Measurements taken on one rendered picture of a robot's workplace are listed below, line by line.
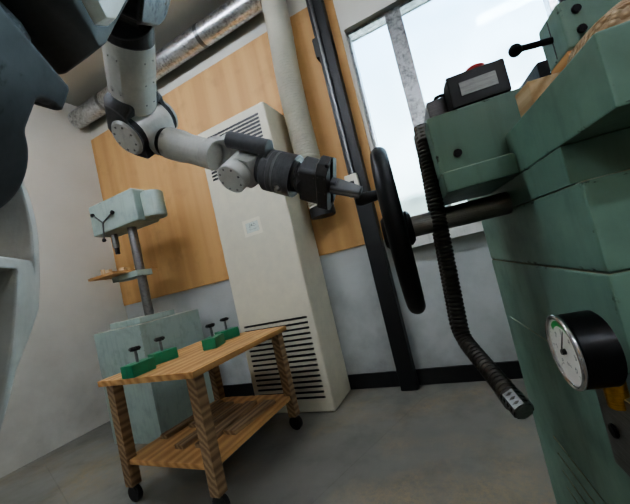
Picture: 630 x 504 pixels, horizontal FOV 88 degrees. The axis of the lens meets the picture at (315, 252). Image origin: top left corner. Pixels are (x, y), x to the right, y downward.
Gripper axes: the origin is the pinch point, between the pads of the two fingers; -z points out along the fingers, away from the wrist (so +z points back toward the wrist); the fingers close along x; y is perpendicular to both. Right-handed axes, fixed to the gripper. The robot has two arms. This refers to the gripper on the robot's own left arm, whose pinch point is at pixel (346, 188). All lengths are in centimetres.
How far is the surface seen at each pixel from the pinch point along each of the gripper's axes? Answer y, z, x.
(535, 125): -6.3, -24.0, 23.0
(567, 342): -29.5, -29.0, 18.8
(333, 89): 132, 53, -57
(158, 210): 45, 142, -105
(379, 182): -11.8, -8.5, 14.7
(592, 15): 18.2, -29.3, 25.7
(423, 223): -7.5, -15.9, 4.0
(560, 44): 16.6, -27.0, 22.4
